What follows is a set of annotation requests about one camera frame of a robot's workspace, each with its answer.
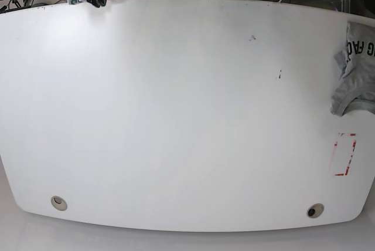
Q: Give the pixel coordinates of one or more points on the grey T-shirt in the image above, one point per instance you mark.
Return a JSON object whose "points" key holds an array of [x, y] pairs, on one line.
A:
{"points": [[355, 89]]}

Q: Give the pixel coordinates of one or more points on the red tape rectangle marking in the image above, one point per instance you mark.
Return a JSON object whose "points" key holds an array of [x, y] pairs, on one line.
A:
{"points": [[343, 153]]}

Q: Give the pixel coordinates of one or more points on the left table cable grommet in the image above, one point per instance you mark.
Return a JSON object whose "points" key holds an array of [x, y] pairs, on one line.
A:
{"points": [[59, 203]]}

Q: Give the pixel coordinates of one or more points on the table cable grommet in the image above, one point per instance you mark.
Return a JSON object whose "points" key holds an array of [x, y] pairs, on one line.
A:
{"points": [[59, 203], [315, 210]]}

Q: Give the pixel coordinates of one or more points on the right table cable grommet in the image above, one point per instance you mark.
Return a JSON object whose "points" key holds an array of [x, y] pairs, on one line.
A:
{"points": [[315, 210]]}

